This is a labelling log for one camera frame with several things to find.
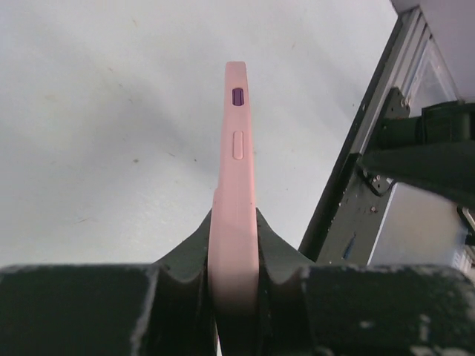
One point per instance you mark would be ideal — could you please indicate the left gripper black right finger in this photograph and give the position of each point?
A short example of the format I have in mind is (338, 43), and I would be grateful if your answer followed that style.
(306, 309)

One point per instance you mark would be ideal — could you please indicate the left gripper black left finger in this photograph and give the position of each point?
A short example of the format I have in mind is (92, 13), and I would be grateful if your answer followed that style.
(159, 308)

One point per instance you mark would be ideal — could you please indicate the aluminium frame rail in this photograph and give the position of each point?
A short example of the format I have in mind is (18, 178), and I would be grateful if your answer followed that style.
(411, 62)

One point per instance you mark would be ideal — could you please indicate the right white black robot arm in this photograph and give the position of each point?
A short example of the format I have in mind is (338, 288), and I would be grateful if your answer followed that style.
(433, 152)

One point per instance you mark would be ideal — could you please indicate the pink cased phone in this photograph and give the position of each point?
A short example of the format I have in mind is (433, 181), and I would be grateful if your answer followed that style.
(233, 257)

